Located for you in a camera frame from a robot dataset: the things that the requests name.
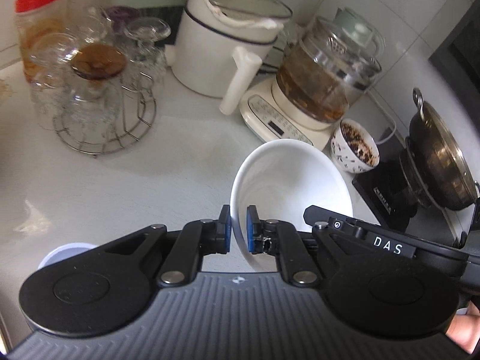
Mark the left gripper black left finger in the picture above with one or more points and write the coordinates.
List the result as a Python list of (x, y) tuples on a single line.
[(183, 251)]

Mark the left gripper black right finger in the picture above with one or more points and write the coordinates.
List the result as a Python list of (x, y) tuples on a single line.
[(281, 240)]

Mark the plain white small bowl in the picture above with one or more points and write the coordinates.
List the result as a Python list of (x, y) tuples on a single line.
[(282, 178)]

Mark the white blue small bowl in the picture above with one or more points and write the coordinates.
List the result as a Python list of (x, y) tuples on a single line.
[(65, 251)]

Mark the person's right hand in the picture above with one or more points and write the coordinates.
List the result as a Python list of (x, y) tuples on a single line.
[(464, 329)]

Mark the steel wok with lid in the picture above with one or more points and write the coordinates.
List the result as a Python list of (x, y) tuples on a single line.
[(433, 164)]

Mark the black induction cooker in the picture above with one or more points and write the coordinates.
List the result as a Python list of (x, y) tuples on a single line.
[(386, 193)]

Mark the cream electric kettle base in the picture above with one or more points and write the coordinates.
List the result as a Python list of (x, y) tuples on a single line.
[(266, 119)]

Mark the cup with tea leaves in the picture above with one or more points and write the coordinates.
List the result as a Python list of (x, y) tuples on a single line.
[(353, 149)]

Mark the glass tea kettle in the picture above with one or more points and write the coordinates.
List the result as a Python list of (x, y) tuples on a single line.
[(333, 64)]

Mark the white electric cooking pot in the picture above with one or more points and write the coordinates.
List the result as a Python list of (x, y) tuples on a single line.
[(221, 44)]

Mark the red-lid plastic jar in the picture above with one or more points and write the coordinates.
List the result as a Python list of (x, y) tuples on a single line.
[(35, 19)]

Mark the wire rack with glass cups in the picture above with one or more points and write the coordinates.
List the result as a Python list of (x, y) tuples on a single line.
[(100, 78)]

